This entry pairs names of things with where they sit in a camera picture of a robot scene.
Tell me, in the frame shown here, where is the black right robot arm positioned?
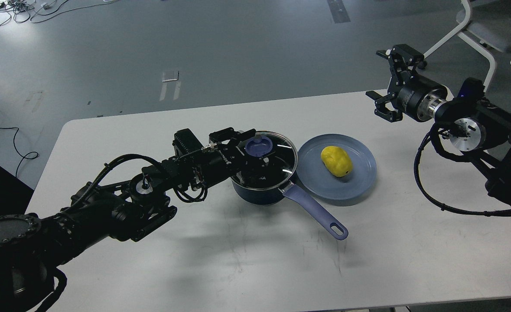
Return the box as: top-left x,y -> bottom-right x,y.
366,44 -> 511,217

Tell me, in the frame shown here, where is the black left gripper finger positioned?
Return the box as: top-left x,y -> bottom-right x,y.
208,127 -> 257,150
236,157 -> 269,188

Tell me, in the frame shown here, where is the white office chair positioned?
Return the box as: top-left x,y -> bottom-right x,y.
424,0 -> 511,91

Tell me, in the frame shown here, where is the dark blue saucepan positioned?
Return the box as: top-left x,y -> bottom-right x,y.
230,131 -> 349,241

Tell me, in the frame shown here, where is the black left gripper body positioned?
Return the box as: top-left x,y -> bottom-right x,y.
195,143 -> 247,186

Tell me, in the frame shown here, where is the black floor cable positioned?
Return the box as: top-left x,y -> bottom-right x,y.
0,101 -> 39,177

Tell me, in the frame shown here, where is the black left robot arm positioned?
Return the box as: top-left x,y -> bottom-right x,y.
0,127 -> 274,312

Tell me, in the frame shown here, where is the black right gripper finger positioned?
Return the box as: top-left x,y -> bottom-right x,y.
366,91 -> 403,123
376,44 -> 424,87

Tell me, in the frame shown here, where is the cable bundle on floor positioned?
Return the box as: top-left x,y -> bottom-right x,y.
0,0 -> 121,29

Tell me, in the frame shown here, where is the blue plate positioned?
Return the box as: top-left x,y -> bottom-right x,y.
296,134 -> 378,206

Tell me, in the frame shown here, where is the glass lid with blue knob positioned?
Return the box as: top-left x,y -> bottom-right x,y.
231,131 -> 297,190

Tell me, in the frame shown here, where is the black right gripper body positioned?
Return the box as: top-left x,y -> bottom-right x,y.
396,74 -> 448,122

